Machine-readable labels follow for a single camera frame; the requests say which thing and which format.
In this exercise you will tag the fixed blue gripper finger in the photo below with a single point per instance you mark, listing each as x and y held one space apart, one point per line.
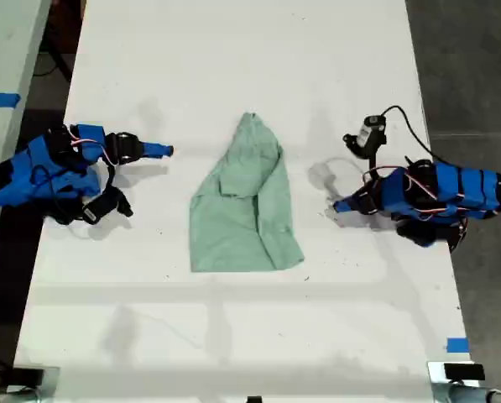
155 148
355 198

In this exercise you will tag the short blue tape strip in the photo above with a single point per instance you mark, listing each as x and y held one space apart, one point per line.
457 345

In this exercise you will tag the silver metal bracket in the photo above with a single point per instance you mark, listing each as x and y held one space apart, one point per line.
435 373
52 380

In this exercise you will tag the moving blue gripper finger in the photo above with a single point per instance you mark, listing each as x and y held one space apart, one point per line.
153 155
365 207

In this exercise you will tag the small black box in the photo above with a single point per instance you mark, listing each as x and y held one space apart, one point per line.
464 372
27 376

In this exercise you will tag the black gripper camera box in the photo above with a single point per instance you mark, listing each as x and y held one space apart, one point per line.
103 206
367 134

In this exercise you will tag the pale green T-shirt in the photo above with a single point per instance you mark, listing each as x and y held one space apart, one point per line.
241 210

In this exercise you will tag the black camera stalk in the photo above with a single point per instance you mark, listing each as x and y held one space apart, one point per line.
374 157
111 176

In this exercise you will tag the white side table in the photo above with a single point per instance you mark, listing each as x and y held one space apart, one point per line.
6 50

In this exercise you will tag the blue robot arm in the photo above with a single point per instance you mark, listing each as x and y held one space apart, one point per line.
19 176
464 189

